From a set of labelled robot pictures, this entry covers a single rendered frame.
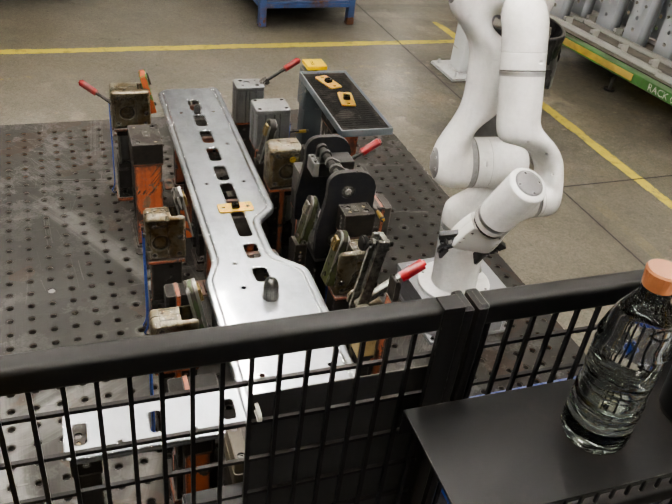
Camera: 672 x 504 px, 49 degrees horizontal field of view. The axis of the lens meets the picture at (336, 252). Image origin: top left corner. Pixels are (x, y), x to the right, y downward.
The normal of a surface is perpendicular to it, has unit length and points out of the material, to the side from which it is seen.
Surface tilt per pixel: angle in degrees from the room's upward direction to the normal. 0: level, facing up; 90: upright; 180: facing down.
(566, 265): 0
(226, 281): 0
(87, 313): 0
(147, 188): 90
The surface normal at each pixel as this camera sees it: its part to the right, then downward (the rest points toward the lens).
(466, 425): 0.11, -0.81
